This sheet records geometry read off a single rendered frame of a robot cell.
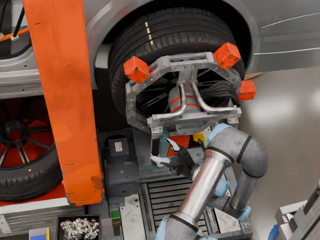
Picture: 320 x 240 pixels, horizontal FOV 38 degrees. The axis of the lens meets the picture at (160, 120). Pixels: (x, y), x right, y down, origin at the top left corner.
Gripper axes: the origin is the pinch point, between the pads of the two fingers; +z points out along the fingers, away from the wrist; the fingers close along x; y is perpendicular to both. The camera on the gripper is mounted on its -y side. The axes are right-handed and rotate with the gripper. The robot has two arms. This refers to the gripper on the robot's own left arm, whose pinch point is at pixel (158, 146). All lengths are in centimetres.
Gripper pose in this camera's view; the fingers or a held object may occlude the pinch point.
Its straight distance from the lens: 208.8
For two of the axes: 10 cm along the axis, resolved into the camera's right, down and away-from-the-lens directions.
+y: -0.5, 6.0, 8.0
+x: 5.7, -6.4, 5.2
